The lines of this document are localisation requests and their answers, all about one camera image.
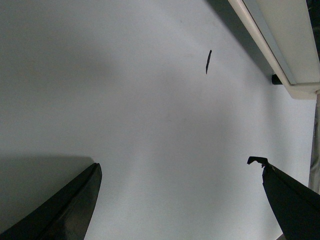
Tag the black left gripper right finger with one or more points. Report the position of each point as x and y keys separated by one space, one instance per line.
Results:
x=295 y=206

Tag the grey pleated curtain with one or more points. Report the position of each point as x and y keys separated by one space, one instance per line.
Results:
x=314 y=171

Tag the cream Toshiba toaster oven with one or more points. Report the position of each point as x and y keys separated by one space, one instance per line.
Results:
x=299 y=91

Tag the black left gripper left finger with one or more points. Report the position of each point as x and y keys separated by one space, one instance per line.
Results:
x=64 y=216

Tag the cream oven door with window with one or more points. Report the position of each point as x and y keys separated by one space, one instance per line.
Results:
x=286 y=27

